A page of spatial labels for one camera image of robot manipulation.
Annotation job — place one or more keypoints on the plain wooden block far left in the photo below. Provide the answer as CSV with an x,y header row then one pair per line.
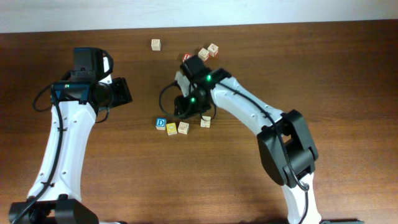
x,y
156,44

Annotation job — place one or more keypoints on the elephant picture wooden block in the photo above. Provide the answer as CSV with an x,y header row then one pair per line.
x,y
183,127

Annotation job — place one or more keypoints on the yellow O wooden block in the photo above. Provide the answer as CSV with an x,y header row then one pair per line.
x,y
171,128

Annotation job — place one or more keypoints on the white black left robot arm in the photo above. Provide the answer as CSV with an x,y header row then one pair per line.
x,y
76,100

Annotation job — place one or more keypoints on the wooden block red side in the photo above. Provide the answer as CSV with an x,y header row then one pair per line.
x,y
213,50

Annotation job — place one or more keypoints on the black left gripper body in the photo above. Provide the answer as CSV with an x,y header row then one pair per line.
x,y
120,91

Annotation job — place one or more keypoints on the wooden block beside U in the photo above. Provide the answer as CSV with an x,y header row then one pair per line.
x,y
203,54

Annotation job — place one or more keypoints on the blue D wooden block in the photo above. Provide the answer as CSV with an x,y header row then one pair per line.
x,y
161,123

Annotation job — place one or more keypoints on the letter I wooden block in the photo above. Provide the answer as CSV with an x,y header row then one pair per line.
x,y
205,121

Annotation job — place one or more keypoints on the red U wooden block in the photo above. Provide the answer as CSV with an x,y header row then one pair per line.
x,y
186,57

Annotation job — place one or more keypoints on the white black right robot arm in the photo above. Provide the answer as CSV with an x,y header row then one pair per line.
x,y
286,147

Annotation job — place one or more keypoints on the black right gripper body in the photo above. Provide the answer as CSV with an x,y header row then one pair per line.
x,y
193,104

